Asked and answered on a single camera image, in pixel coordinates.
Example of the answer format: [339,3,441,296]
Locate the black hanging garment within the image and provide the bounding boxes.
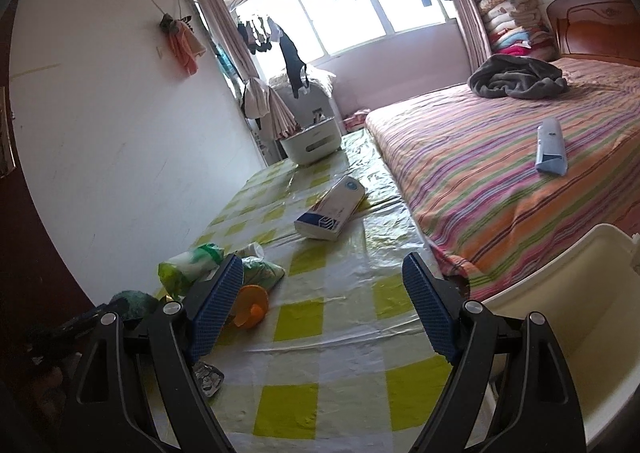
[278,30,312,99]

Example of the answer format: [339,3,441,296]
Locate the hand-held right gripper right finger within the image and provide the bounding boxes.
[401,252,586,453]

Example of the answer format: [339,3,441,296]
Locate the white plastic basket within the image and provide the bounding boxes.
[279,116,343,167]

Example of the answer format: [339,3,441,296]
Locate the green white plastic bag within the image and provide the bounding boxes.
[158,243,225,301]

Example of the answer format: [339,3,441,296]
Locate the grey crumpled blanket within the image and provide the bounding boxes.
[467,53,570,100]

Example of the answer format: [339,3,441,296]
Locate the wooden headboard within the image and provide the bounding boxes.
[545,0,640,66]

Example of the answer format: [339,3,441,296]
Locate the window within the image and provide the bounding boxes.
[232,0,461,59]

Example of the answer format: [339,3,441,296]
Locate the pink cloth on floor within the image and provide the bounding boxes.
[342,108,373,134]

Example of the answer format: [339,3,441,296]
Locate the white hanging garment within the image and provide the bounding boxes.
[242,78,273,121]

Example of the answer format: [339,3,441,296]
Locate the silver blister pack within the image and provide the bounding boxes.
[192,359,224,396]

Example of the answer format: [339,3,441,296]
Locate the green white snack packet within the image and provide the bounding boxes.
[241,255,287,293]

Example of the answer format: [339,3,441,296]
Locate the white washing machine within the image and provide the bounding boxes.
[267,66,346,134]

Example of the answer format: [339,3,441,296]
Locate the bed with striped sheet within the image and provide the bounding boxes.
[364,56,640,304]

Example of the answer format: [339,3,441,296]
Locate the orange cloth on wall hook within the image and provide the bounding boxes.
[159,13,208,77]

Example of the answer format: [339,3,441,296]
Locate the stack of folded quilts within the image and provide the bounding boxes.
[475,0,558,61]

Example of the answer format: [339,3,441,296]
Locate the light blue white case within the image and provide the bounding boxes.
[534,116,568,177]

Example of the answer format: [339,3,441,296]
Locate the pink curtain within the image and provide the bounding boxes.
[455,0,493,76]
[187,0,271,134]

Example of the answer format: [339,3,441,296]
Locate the orange plastic lid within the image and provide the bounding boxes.
[227,284,271,329]

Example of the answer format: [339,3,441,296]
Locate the dark green fuzzy cloth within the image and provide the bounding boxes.
[112,289,161,321]

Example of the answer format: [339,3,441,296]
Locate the yellow checked plastic tablecloth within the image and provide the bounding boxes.
[127,130,496,453]

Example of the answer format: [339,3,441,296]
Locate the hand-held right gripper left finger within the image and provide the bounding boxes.
[62,253,246,453]

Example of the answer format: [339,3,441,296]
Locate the white and blue carton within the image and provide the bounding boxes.
[294,174,366,241]

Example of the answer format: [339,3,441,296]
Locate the cluster of hanging socks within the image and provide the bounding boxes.
[235,16,283,54]

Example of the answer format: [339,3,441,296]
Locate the white plastic bin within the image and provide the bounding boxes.
[482,223,640,453]

